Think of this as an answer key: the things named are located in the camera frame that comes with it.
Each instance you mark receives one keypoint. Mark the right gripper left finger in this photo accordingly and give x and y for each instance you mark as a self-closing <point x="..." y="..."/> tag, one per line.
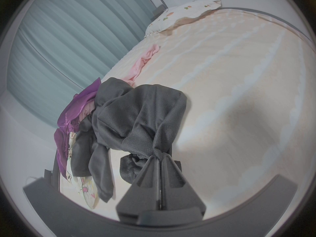
<point x="140" y="194"/>

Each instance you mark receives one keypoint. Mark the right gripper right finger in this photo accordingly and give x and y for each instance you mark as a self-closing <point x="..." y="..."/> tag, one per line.
<point x="177" y="194"/>

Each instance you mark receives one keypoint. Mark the purple satin garment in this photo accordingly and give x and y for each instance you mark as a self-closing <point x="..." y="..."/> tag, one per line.
<point x="74" y="110"/>

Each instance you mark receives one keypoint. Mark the pink garment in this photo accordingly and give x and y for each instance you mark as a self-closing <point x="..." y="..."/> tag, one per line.
<point x="140" y="63"/>

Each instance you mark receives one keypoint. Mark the blue-green curtain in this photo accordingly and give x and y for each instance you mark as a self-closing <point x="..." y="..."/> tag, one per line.
<point x="29" y="83"/>
<point x="86" y="21"/>

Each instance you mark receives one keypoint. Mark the black T-shirt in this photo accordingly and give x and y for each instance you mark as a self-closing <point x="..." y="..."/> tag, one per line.
<point x="138" y="112"/>

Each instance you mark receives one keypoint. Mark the white printed pillow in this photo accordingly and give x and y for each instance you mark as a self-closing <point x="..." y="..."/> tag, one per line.
<point x="182" y="13"/>

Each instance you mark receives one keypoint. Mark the bed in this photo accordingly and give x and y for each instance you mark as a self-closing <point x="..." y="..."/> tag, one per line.
<point x="222" y="83"/>

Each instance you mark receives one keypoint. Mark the white printed garment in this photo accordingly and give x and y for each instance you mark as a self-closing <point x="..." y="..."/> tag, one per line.
<point x="86" y="191"/>

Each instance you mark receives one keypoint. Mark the grey bedside table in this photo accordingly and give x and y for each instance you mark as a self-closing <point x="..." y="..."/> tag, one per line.
<point x="160" y="11"/>

